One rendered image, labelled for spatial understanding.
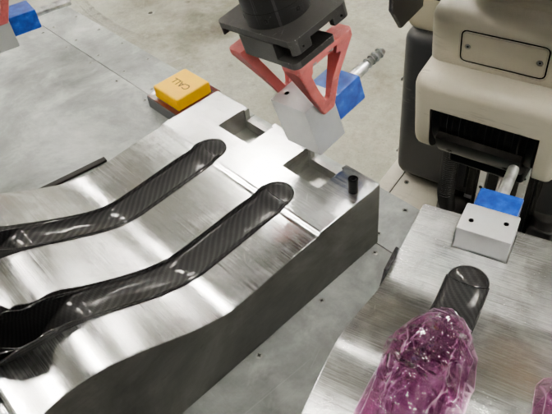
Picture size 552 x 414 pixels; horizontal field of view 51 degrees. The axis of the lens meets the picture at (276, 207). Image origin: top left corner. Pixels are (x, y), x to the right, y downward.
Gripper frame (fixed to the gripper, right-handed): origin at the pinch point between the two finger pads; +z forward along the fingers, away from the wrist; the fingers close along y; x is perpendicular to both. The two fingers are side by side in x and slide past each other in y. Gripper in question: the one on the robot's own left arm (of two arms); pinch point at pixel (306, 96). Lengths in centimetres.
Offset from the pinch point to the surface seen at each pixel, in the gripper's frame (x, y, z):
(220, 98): -0.2, -17.7, 5.9
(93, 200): -20.2, -14.2, 3.7
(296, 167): -2.0, -3.2, 9.3
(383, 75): 107, -103, 101
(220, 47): 81, -173, 88
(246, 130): -0.7, -13.8, 9.1
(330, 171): -0.2, 0.0, 10.0
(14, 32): -11, -49, -3
